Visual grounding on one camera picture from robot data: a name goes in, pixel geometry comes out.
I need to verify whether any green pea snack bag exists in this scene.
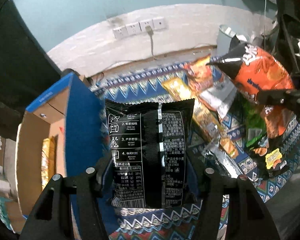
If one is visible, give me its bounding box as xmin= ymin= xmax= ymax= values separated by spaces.
xmin=242 ymin=99 xmax=267 ymax=149

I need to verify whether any orange black chip bag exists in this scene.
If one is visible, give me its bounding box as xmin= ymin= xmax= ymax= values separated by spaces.
xmin=209 ymin=42 xmax=295 ymax=139

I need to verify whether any orange white snack bag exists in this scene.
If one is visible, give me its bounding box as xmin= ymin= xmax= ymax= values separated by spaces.
xmin=199 ymin=77 xmax=237 ymax=120

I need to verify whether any red orange fries bag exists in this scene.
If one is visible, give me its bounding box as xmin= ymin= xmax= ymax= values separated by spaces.
xmin=184 ymin=54 xmax=213 ymax=95

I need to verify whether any long yellow snack pack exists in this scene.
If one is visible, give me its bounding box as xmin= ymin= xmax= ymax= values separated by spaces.
xmin=161 ymin=76 xmax=222 ymax=140

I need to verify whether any silver foil snack bag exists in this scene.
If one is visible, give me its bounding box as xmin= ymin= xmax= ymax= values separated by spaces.
xmin=204 ymin=140 xmax=243 ymax=178

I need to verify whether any black cartoon snack bag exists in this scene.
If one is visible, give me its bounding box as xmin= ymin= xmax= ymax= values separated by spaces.
xmin=245 ymin=134 xmax=289 ymax=180

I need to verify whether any patterned blue table cloth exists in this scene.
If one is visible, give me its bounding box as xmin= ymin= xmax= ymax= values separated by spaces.
xmin=90 ymin=62 xmax=300 ymax=239

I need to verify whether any yellow snack inside box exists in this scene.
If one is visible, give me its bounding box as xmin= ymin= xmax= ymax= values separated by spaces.
xmin=41 ymin=136 xmax=57 ymax=191

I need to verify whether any small yellow snack pack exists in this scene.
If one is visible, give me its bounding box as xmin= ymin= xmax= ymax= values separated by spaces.
xmin=219 ymin=138 xmax=238 ymax=159

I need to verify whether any blue cardboard box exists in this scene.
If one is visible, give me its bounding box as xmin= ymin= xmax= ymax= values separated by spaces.
xmin=15 ymin=73 xmax=106 ymax=218

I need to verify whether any pale blue waste bin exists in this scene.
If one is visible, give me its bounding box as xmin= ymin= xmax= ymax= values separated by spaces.
xmin=217 ymin=24 xmax=250 ymax=55

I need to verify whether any white wall socket strip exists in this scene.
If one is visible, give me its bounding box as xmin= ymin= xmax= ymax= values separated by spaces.
xmin=113 ymin=17 xmax=167 ymax=40

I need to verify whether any grey plug and cable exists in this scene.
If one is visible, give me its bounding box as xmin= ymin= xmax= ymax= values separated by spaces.
xmin=144 ymin=25 xmax=158 ymax=61

